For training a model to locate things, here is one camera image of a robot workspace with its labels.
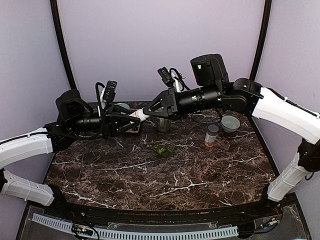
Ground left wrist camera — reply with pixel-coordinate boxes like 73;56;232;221
95;80;117;117

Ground left black frame post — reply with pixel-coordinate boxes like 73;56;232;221
49;0;77;89

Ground right black frame post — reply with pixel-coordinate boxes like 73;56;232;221
249;0;273;81

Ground black front table rail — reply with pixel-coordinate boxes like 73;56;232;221
45;201;283;225

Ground floral square plate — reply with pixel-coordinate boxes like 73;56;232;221
125;124;141;134

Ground right light green bowl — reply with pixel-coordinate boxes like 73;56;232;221
220;115;241;133

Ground cream coral pattern mug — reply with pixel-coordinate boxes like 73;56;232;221
156;117;171;133

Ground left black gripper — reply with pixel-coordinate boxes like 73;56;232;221
69;104;142;140

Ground left light green bowl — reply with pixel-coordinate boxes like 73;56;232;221
115;103;130;114

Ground black frame post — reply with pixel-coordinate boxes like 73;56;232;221
249;0;273;81
49;0;77;89

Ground white slotted cable duct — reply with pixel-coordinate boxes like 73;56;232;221
31;213;239;240

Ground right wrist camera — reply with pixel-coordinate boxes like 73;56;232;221
157;66;190;93

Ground orange pill bottle grey cap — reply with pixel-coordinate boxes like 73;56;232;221
204;124;219;147

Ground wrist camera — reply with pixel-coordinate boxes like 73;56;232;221
95;80;117;117
157;66;190;93

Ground small white pill bottle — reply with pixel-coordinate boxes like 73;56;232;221
130;108;150;122

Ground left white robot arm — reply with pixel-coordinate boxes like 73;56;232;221
0;89;147;218

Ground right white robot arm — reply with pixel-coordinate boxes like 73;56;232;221
143;53;320;217

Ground light green bowl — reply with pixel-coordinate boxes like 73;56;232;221
115;103;130;114
220;115;241;133

